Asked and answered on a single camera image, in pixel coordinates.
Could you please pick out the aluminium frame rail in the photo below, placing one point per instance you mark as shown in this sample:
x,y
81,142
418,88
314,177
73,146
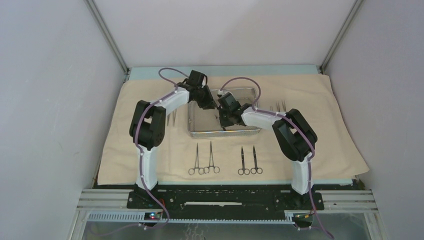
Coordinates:
x,y
111,205

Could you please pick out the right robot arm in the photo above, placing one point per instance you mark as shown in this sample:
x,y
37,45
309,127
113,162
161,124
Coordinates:
x,y
294,135

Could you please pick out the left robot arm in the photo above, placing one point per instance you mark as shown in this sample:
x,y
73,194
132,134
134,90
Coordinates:
x,y
148,124

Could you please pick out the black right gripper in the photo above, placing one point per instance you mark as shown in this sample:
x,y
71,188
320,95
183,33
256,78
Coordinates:
x,y
224,123

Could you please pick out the metal surgical instrument tray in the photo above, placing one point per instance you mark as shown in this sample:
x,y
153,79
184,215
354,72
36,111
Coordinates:
x,y
208,123

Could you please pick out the metal surgical scissors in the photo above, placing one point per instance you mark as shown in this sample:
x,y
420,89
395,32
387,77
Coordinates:
x,y
256,169

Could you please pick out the metal hemostat clamp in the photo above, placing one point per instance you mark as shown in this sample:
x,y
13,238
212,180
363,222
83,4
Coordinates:
x,y
211,164
196,167

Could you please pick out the beige cloth wrap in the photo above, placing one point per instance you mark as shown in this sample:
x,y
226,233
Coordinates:
x,y
336,156

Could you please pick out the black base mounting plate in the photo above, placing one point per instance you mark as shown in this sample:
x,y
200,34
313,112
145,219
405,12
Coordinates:
x,y
277,196

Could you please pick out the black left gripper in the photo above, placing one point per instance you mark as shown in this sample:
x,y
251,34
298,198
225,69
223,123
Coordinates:
x,y
209,103

